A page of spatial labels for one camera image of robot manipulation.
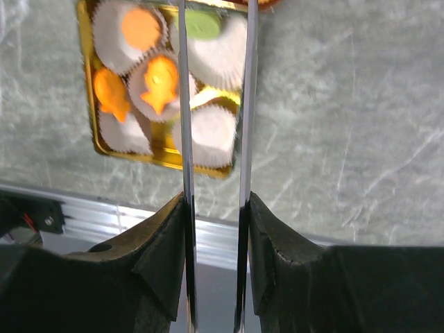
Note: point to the white paper cup centre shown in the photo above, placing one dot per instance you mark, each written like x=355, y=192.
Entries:
x=136, y=86

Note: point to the white paper cup bottom-left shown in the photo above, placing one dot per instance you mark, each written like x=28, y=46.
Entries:
x=132, y=136

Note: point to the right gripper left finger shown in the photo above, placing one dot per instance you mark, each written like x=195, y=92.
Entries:
x=129, y=283

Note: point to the silver metal tongs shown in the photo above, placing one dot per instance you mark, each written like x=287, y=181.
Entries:
x=248, y=106

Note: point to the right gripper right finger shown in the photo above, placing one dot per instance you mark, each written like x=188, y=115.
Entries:
x=299, y=286

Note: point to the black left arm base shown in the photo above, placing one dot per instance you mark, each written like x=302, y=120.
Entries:
x=30, y=211

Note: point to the white paper cup top-right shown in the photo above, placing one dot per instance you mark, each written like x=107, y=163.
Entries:
x=220, y=62

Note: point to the green gold cookie tin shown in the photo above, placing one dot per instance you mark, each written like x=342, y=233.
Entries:
x=166, y=136

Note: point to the green round macaron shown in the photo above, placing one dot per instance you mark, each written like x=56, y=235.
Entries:
x=202, y=24

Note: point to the white paper cup bottom-right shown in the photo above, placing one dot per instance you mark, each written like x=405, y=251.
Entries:
x=213, y=132

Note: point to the orange round waffle cookie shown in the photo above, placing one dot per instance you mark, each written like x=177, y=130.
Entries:
x=140, y=29

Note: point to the white paper cup top-left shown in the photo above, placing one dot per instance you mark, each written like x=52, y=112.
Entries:
x=110, y=45

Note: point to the orange fish cookie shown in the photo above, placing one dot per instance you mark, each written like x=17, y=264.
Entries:
x=111, y=93
x=161, y=81

